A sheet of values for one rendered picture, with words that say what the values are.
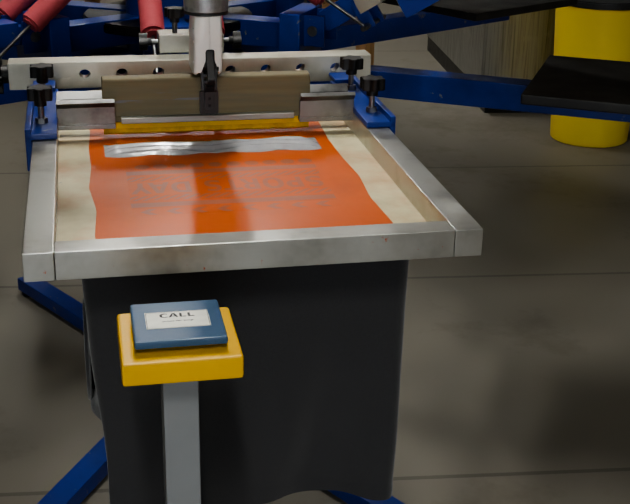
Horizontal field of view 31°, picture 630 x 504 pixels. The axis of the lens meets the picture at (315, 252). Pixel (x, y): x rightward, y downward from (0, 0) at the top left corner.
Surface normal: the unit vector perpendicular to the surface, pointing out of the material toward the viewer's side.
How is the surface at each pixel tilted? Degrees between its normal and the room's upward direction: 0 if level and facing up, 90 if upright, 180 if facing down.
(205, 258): 90
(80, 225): 0
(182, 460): 90
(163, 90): 90
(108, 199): 0
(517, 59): 90
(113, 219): 0
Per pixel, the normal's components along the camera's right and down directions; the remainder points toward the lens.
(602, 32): -0.17, 0.41
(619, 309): 0.02, -0.93
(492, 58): 0.10, 0.37
